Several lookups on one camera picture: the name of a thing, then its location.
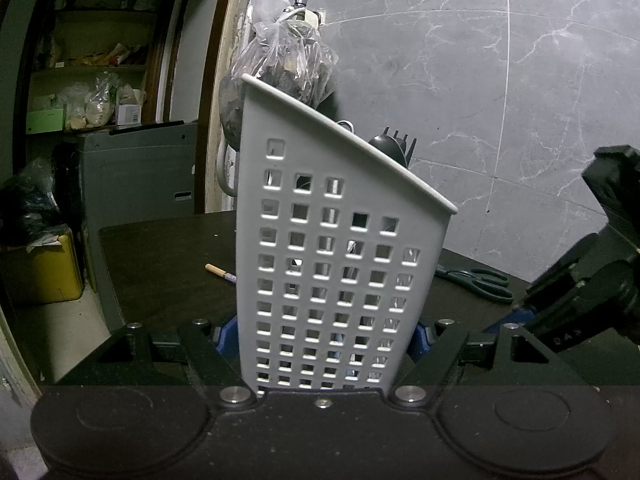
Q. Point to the green box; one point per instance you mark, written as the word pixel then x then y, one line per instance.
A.
pixel 45 121

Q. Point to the door frame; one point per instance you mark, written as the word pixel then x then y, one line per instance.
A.
pixel 215 110

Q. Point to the wooden shelf cabinet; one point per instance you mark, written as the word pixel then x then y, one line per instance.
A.
pixel 90 67

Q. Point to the clear bag of food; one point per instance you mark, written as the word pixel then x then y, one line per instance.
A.
pixel 100 105

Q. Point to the white perforated utensil basket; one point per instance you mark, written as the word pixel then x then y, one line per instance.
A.
pixel 310 170

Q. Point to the metal fork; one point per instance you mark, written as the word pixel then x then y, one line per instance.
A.
pixel 409 152

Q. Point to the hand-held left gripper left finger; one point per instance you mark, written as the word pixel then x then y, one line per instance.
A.
pixel 229 337

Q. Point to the black plastic bag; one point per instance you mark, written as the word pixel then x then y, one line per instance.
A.
pixel 25 200

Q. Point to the yellow box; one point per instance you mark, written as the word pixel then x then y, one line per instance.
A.
pixel 42 270

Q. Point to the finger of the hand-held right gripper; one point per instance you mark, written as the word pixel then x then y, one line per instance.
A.
pixel 565 310

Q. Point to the white labelled box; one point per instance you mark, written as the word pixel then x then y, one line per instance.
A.
pixel 129 115

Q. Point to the hanging plastic bag dark contents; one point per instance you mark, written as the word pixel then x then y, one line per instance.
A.
pixel 280 67

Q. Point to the grey washing machine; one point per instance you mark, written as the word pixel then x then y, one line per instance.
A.
pixel 135 180

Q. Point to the wall tap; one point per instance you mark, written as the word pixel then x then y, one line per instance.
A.
pixel 302 10

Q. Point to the wooden chopstick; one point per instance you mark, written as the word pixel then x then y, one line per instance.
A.
pixel 220 272

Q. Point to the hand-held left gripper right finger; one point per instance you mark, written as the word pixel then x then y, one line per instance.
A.
pixel 419 342

